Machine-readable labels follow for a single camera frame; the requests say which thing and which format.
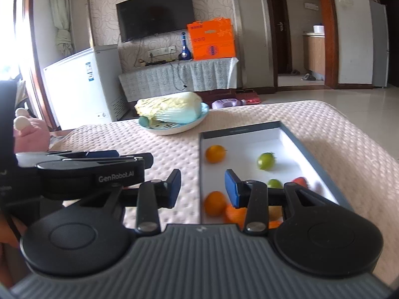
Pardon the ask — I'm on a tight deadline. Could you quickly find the cabinet with patterned tablecloth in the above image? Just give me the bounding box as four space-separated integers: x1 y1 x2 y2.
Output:
118 57 239 102

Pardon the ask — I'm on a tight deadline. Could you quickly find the pale tied curtain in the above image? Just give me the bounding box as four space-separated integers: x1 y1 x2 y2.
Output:
50 0 74 55

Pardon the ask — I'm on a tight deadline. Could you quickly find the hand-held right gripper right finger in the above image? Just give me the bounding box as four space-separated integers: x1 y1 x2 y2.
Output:
224 169 340 237

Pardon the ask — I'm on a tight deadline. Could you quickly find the wooden kitchen cabinet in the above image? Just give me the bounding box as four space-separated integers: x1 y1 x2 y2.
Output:
302 33 326 76

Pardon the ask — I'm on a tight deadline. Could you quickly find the black cable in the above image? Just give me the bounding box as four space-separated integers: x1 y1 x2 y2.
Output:
170 60 188 91

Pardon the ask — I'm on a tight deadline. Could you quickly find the grey box with white inside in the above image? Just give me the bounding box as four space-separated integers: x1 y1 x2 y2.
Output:
199 121 355 225

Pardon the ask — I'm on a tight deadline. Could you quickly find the napa cabbage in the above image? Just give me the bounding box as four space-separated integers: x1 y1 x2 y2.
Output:
135 91 203 128

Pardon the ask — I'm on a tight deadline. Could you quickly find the yellow-orange tomato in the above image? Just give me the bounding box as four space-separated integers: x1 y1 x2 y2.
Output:
205 145 227 164

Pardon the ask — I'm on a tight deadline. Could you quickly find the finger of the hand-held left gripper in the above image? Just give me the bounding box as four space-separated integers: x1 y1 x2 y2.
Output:
62 152 154 170
47 150 121 160

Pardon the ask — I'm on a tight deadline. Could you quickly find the silver refrigerator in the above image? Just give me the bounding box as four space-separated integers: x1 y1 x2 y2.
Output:
369 0 391 88

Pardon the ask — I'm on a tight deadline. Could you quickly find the yellow-green tomato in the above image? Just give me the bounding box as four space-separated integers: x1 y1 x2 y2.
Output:
257 152 277 171

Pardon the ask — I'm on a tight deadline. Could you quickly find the light blue bowl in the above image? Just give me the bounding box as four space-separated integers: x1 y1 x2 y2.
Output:
139 102 210 136

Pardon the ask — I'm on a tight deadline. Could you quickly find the white chest freezer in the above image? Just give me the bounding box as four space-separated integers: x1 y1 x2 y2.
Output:
43 45 128 131

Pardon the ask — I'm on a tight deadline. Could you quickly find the purple detergent bottle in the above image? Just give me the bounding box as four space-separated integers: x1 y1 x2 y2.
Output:
211 98 247 110

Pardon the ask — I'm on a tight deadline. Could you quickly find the black wall television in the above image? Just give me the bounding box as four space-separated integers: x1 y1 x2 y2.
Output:
116 0 196 44

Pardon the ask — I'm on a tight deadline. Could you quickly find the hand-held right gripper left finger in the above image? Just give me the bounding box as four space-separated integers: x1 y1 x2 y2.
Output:
79 169 182 237

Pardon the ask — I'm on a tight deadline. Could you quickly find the orange gift box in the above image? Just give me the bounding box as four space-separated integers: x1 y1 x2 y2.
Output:
187 18 236 61

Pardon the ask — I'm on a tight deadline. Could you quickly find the white wall outlet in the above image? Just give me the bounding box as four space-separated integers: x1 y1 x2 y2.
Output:
148 46 176 56

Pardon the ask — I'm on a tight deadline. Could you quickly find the brown kiwi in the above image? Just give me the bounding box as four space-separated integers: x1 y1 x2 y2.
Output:
269 206 284 222

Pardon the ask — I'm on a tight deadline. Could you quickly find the pink plush toy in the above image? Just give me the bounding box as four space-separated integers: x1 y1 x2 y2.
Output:
13 107 51 153

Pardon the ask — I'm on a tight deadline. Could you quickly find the brown door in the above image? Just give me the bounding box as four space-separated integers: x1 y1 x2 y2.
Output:
267 0 293 76

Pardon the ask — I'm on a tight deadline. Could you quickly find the blue glass bottle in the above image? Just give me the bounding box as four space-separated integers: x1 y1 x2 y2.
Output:
180 32 192 61

